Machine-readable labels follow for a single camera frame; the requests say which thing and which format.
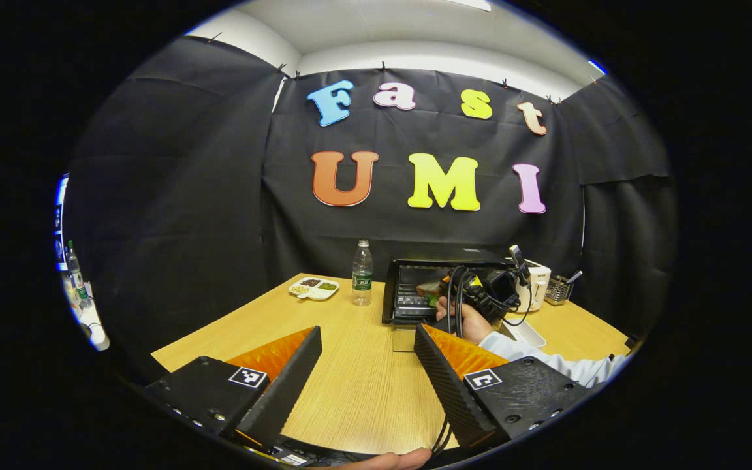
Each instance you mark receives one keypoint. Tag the black electric oven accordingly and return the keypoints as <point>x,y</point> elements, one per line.
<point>408,294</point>

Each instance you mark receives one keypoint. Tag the metal spoon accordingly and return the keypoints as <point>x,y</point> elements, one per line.
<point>573,277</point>

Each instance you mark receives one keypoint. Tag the black backdrop cloth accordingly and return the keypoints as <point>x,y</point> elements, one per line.
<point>187,196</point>

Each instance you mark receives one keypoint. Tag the small white tray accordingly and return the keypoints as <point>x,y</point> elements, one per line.
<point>527,333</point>

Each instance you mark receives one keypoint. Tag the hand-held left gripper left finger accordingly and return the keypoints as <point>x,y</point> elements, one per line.
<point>284,385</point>

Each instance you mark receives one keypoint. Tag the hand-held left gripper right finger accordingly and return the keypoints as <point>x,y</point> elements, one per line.
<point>448,385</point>

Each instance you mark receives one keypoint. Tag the white toaster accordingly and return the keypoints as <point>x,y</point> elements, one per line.
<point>539,287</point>

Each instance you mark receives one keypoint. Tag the ceiling light panel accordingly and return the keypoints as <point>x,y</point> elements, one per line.
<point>474,4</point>

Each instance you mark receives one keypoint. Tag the sandwich with lettuce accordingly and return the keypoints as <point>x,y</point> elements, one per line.
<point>429,290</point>

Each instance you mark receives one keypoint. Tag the clear water bottle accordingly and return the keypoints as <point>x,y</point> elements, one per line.
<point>362,277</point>

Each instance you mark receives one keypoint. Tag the white side table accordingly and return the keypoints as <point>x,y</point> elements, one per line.
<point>92,323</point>

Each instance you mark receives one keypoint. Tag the white divided snack plate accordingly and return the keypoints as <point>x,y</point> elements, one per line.
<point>314,287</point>

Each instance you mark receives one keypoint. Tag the green glass bottle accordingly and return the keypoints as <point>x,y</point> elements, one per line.
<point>77,274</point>

